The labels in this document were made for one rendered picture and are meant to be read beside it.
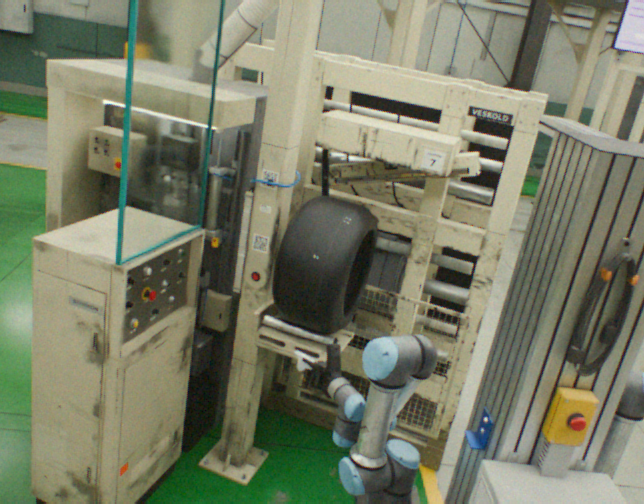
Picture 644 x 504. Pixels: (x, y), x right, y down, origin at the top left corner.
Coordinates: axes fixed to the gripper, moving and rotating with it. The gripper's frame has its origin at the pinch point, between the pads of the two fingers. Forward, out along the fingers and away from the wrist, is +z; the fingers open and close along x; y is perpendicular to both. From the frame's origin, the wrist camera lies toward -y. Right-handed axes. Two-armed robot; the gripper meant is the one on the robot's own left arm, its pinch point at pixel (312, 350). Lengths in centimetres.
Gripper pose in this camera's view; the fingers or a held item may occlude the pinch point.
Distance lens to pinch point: 231.2
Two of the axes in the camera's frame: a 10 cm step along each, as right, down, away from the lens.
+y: -2.8, 9.2, 2.8
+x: 8.4, 1.0, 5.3
